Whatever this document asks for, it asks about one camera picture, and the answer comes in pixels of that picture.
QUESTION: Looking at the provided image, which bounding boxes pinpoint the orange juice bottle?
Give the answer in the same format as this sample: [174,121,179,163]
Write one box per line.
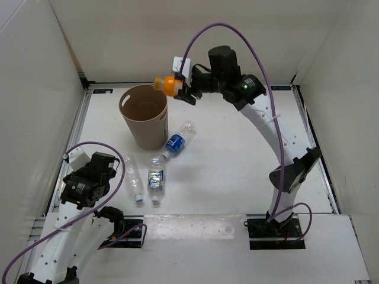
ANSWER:
[153,76,183,97]

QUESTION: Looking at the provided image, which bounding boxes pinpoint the clear unlabeled plastic bottle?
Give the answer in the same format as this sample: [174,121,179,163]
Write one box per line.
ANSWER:
[124,154,143,204]

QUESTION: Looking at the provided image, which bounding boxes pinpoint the blue label plastic bottle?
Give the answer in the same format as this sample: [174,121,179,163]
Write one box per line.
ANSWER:
[162,121,196,160]

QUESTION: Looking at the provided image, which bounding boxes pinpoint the green white label bottle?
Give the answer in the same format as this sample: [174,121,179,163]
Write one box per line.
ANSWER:
[147,156,165,205]

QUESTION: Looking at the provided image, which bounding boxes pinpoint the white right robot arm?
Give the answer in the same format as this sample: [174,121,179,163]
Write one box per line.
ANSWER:
[172,46,321,237]

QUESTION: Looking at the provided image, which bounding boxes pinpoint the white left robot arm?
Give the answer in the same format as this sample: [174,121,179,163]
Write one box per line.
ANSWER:
[17,147,125,283]

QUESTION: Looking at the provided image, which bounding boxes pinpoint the tan cylindrical waste bin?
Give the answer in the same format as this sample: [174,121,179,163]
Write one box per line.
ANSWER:
[118,85,168,150]

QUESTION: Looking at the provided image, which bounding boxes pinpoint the blue corner sticker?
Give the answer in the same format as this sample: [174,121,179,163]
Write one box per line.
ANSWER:
[92,89,113,94]

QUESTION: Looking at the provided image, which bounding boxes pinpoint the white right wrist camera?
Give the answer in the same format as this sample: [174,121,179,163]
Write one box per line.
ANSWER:
[172,56,192,86]

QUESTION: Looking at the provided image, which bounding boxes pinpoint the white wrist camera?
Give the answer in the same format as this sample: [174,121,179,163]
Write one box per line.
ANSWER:
[172,56,192,86]
[63,147,90,172]

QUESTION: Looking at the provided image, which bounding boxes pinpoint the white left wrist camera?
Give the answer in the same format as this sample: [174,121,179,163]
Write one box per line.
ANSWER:
[63,147,90,172]

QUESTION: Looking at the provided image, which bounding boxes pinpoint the aluminium frame rail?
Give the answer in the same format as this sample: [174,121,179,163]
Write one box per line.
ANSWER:
[43,88,88,217]

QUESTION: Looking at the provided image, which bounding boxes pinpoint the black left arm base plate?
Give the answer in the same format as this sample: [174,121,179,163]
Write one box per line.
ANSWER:
[107,216,144,249]

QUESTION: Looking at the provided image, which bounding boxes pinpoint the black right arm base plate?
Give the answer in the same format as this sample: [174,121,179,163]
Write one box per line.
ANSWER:
[243,217,306,250]

